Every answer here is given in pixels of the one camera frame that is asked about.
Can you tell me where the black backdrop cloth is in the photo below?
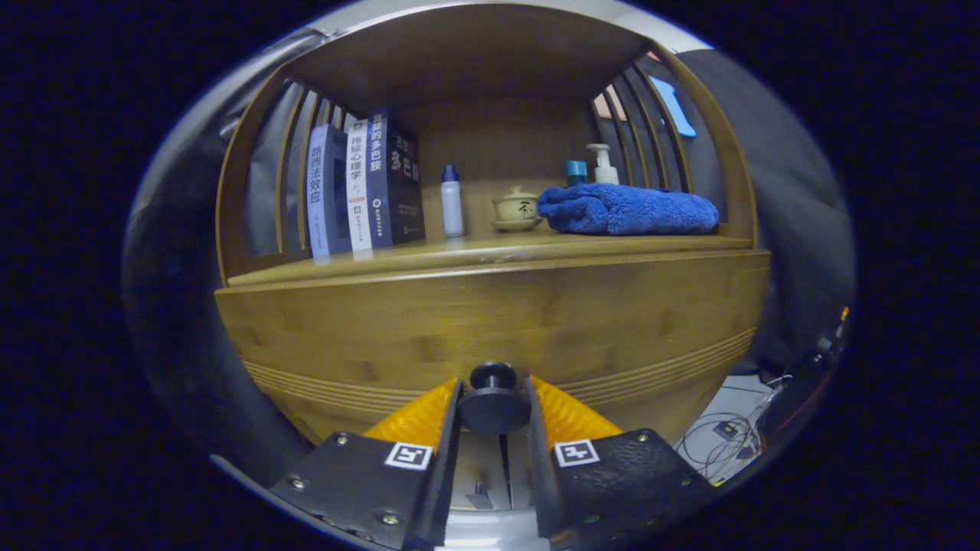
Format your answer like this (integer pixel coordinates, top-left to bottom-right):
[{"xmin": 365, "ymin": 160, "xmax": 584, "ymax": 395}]
[{"xmin": 122, "ymin": 27, "xmax": 854, "ymax": 491}]

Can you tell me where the folded blue towel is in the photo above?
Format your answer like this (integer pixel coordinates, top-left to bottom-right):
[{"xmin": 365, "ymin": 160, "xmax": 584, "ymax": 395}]
[{"xmin": 536, "ymin": 182, "xmax": 720, "ymax": 236}]

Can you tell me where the white spine book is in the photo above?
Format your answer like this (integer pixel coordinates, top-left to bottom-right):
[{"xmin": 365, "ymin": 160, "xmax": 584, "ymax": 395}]
[{"xmin": 345, "ymin": 119, "xmax": 376, "ymax": 252}]

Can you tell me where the tangle of floor cables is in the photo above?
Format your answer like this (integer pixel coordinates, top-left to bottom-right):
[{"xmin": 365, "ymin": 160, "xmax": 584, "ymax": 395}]
[{"xmin": 678, "ymin": 375, "xmax": 789, "ymax": 483}]

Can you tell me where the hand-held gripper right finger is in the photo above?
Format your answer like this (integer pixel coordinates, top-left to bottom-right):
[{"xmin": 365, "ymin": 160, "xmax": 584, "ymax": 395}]
[{"xmin": 524, "ymin": 375, "xmax": 717, "ymax": 548}]

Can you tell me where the wooden drawer with black knob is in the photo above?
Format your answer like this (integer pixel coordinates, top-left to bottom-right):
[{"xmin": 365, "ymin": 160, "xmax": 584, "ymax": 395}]
[{"xmin": 214, "ymin": 250, "xmax": 772, "ymax": 445}]

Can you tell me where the wooden cabinet door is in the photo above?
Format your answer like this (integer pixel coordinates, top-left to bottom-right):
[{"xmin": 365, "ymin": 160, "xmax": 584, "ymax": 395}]
[
  {"xmin": 452, "ymin": 432, "xmax": 504, "ymax": 511},
  {"xmin": 505, "ymin": 432, "xmax": 537, "ymax": 510}
]

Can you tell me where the wooden countertop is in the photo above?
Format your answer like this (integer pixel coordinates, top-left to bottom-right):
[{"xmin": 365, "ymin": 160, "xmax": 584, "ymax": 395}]
[{"xmin": 226, "ymin": 230, "xmax": 755, "ymax": 288}]

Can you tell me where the white pump bottle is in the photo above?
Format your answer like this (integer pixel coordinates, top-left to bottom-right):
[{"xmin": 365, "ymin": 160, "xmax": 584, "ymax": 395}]
[{"xmin": 586, "ymin": 143, "xmax": 621, "ymax": 186}]

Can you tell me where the wooden cabinet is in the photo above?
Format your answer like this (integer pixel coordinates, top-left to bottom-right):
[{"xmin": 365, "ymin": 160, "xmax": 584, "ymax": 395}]
[{"xmin": 214, "ymin": 4, "xmax": 772, "ymax": 514}]

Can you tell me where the navy blue book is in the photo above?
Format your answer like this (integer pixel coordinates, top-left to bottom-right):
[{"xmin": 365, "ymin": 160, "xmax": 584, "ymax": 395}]
[{"xmin": 365, "ymin": 107, "xmax": 426, "ymax": 247}]

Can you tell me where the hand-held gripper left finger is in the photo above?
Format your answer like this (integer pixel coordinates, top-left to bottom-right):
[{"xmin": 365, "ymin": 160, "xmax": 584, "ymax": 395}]
[{"xmin": 268, "ymin": 377, "xmax": 464, "ymax": 551}]

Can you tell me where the black equipment with orange part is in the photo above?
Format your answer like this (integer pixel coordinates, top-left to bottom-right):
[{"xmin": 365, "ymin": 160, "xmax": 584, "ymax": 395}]
[{"xmin": 758, "ymin": 306, "xmax": 851, "ymax": 437}]

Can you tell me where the beige lidded teacup with saucer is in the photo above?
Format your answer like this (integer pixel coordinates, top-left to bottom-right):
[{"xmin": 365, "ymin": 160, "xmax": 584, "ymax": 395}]
[{"xmin": 491, "ymin": 186, "xmax": 544, "ymax": 233}]

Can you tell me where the white bottle with blue cap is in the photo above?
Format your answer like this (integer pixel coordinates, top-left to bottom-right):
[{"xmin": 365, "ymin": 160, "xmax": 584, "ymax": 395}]
[{"xmin": 440, "ymin": 165, "xmax": 466, "ymax": 238}]

